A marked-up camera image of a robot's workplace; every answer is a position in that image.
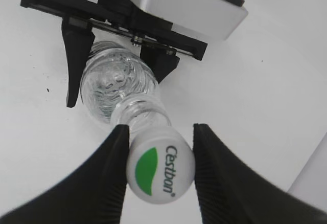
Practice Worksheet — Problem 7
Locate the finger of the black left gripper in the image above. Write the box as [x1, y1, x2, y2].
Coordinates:
[61, 17, 95, 107]
[140, 47, 180, 83]

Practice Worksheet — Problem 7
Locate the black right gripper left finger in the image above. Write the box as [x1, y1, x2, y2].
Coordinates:
[1, 125, 129, 223]

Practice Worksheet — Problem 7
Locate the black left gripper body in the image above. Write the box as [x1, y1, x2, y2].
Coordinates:
[20, 0, 207, 60]

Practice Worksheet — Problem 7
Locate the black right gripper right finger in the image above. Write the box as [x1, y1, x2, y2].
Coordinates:
[193, 124, 326, 223]

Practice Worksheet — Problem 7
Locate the clear cestbon water bottle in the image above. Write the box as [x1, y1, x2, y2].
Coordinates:
[80, 41, 171, 133]

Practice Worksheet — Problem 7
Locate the white green bottle cap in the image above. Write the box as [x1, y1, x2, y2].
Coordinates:
[126, 126, 196, 205]

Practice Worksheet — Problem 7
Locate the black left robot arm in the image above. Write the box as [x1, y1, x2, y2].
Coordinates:
[20, 0, 207, 108]

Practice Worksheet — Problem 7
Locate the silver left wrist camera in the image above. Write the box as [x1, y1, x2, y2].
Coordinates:
[131, 0, 248, 41]

